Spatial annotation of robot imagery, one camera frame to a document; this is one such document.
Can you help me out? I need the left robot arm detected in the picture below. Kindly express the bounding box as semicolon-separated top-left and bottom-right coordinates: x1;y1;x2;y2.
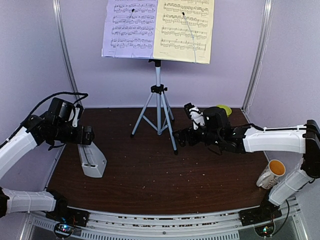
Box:
0;92;95;222

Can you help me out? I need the aluminium front rail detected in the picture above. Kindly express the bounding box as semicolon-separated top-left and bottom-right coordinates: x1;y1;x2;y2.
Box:
24;197;303;240

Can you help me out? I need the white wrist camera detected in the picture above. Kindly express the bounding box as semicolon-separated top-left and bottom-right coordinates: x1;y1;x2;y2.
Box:
184;103;205;130
70;104;84;128

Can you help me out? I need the yellow sheet music page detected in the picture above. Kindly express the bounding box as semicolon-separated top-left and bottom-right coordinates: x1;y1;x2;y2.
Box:
153;0;215;65

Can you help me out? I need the green bowl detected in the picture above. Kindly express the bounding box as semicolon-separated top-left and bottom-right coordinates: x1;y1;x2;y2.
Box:
216;104;232;117

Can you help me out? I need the white metronome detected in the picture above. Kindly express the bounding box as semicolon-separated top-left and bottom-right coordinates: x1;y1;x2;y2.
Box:
77;142;108;178

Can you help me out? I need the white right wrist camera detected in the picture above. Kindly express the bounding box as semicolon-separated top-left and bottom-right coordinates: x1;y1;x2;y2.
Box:
184;103;205;130

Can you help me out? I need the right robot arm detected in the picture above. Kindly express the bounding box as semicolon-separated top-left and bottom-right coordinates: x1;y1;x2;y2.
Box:
173;103;320;221

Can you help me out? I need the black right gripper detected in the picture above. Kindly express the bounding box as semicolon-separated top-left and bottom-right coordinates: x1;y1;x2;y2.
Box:
172;123;222;148

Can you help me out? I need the white folding music stand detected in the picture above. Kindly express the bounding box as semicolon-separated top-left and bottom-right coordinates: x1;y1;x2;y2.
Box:
101;0;215;156

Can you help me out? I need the white mug orange inside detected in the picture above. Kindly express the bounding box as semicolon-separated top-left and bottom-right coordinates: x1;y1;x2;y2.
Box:
256;159;286;190

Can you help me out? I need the purple sheet music page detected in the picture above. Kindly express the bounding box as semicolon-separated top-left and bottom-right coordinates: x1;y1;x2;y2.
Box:
101;0;158;59

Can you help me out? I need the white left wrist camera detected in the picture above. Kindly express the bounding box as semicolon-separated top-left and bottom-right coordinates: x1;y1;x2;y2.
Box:
70;104;84;128

